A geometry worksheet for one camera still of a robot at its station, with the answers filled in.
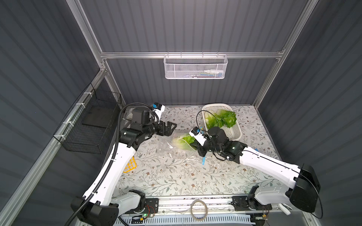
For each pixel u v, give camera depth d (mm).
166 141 939
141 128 520
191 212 711
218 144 578
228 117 970
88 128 734
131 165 867
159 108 610
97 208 363
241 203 738
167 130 628
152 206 722
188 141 739
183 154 931
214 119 994
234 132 1020
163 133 612
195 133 641
